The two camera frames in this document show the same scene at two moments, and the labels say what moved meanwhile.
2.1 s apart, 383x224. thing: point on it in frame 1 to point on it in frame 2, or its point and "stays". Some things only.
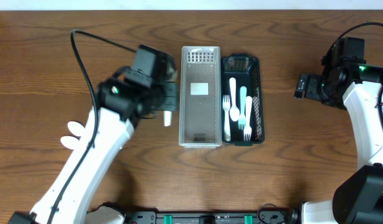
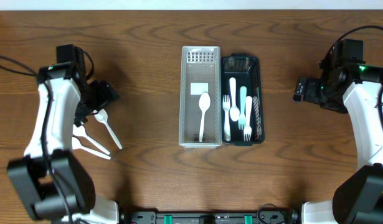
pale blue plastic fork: (241, 121) stays
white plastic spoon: (234, 112) stays
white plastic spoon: (76, 128) stays
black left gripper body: (170, 97) to (93, 104)
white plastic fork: (226, 104) stays
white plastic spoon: (167, 118) to (204, 102)
